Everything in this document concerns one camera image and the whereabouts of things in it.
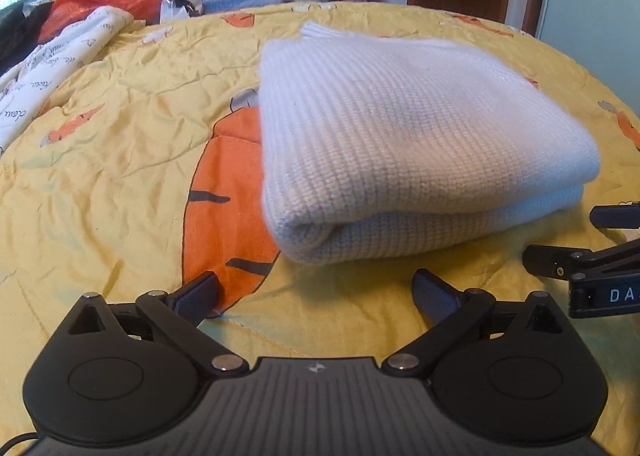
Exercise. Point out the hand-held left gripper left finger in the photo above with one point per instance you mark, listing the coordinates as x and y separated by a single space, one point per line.
195 293

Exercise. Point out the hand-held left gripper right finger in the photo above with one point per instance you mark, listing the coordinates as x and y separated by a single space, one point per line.
430 293

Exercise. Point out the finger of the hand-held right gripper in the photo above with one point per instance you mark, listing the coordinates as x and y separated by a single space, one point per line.
615 216
545 258

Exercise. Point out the white knit sweater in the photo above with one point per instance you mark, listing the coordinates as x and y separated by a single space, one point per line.
400 136

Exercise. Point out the yellow carrot print bedspread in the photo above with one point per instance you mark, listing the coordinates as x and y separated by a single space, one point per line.
125 136

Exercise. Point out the white printed cloth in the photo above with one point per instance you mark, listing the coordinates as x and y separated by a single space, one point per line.
60 56

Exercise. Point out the crumpled clear plastic bag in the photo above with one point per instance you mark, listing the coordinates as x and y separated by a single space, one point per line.
180 4

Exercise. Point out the light blue knit cloth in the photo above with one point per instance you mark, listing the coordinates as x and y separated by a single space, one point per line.
240 1

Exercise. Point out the orange plastic bag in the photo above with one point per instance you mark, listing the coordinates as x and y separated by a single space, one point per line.
75 6

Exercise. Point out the black cloth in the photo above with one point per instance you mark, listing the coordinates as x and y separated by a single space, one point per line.
20 31

